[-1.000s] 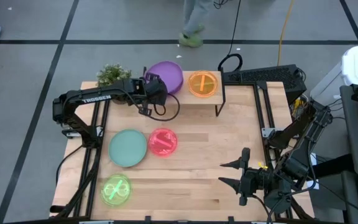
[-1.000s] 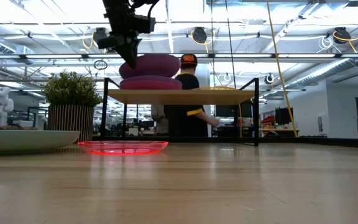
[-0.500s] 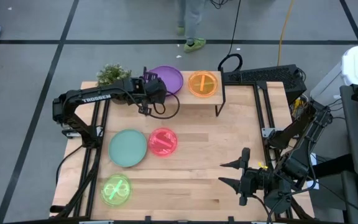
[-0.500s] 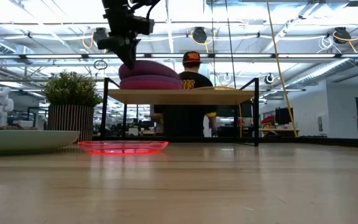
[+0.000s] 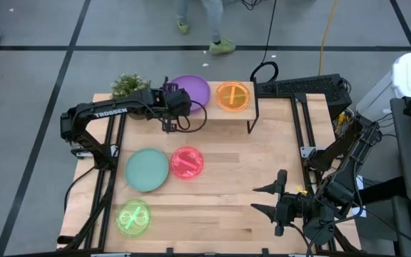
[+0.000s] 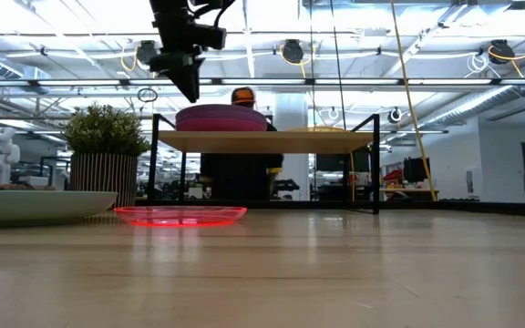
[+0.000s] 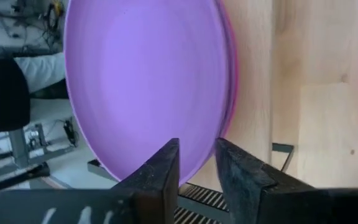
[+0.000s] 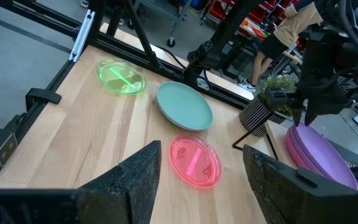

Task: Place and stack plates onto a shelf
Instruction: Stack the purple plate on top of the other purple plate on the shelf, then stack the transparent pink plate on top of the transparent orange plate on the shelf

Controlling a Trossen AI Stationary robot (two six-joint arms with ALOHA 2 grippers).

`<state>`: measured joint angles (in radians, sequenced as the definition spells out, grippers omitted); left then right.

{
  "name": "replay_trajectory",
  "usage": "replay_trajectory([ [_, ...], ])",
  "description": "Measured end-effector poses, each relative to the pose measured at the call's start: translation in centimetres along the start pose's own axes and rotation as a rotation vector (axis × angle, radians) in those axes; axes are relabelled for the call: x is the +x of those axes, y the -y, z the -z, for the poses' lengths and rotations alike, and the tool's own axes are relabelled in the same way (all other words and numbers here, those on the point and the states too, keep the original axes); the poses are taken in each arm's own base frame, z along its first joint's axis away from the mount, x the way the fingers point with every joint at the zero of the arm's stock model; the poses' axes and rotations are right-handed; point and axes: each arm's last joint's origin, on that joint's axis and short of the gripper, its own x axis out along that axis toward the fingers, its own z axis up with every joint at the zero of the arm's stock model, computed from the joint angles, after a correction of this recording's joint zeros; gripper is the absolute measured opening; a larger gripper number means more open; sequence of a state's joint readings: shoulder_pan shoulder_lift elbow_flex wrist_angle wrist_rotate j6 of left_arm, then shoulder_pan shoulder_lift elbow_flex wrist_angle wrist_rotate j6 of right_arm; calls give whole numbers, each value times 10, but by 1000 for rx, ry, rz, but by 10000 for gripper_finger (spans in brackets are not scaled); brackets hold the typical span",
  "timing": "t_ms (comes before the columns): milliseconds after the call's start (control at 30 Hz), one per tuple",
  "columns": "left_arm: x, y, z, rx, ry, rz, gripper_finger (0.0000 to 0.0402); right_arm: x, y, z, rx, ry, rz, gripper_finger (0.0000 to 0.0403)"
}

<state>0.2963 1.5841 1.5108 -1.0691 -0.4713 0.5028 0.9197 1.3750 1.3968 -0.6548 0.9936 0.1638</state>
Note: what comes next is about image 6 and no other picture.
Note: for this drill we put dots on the pale green plastic plate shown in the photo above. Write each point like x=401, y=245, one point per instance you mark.
x=39, y=207

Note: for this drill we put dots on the green plant in striped pot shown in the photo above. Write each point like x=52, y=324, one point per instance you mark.
x=103, y=136

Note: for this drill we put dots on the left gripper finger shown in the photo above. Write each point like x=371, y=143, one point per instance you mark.
x=192, y=84

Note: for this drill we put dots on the small black ceiling reel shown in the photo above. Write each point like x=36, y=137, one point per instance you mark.
x=394, y=115

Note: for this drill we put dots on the red object on desk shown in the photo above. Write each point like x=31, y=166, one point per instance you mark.
x=394, y=175

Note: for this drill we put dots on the wooden shelf black metal frame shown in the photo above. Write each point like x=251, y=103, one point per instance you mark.
x=267, y=142

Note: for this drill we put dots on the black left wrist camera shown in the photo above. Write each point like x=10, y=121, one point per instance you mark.
x=210, y=37

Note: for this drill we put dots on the person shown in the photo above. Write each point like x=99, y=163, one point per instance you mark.
x=239, y=175

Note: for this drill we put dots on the white robot figurine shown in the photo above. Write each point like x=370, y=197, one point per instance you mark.
x=0, y=155

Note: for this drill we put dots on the magenta plastic plate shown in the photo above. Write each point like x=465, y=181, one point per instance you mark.
x=221, y=126

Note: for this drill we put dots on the transparent red plastic plate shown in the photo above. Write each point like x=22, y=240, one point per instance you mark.
x=317, y=128

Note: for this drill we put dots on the transparent pink plastic plate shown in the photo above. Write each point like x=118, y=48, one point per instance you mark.
x=180, y=215

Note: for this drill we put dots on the black computer monitor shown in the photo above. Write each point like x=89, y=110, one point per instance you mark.
x=331, y=163
x=415, y=169

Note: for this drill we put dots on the white round column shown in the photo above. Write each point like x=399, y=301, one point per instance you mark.
x=292, y=111

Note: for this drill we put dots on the long ceiling light strip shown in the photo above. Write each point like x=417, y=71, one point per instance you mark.
x=107, y=82

